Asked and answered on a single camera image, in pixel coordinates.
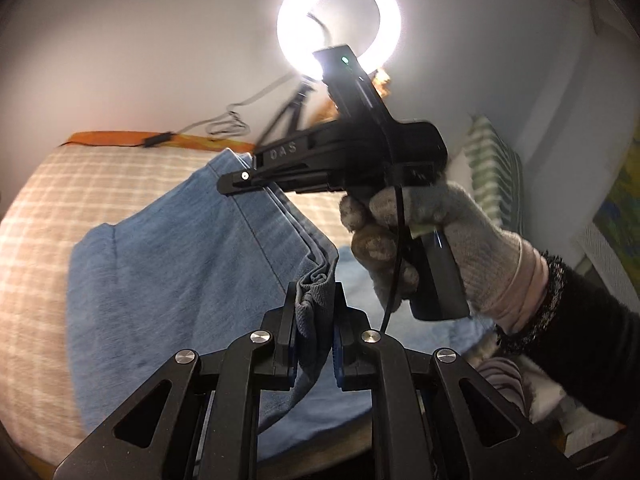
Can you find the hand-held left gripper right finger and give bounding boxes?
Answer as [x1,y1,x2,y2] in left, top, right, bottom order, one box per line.
[330,281,576,480]

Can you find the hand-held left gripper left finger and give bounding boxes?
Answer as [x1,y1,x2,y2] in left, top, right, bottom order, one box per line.
[52,282,301,480]

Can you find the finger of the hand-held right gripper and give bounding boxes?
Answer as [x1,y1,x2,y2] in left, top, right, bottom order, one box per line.
[216,169,288,197]

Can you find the blue denim pants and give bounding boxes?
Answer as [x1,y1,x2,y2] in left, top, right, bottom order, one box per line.
[67,147,501,466]

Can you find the person's right forearm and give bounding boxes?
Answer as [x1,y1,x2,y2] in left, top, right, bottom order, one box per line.
[492,240,640,426]

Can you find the person's right hand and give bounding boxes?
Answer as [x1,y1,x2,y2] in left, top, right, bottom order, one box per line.
[339,180,526,328]

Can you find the patterned fabric bundle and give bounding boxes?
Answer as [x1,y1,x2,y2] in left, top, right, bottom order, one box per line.
[310,65,393,123]

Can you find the black tripod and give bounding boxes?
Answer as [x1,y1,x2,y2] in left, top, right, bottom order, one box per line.
[255,77,318,151]

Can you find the green striped pillow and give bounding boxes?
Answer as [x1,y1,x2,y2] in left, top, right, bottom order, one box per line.
[462,115,526,231]

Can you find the orange bed sheet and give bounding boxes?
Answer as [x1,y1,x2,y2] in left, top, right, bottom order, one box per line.
[65,131,256,153]

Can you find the white fluffy cloth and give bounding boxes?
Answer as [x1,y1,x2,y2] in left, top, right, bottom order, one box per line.
[520,355,628,456]

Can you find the colourful painted picture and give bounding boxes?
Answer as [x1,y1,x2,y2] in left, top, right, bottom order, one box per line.
[592,157,640,246]

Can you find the black power cable with adapter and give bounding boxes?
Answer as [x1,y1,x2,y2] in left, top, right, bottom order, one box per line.
[145,72,306,148]

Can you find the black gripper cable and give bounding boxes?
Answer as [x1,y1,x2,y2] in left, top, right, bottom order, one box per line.
[377,75,406,333]

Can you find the white ring light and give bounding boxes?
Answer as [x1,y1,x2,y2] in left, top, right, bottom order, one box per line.
[276,0,402,81]

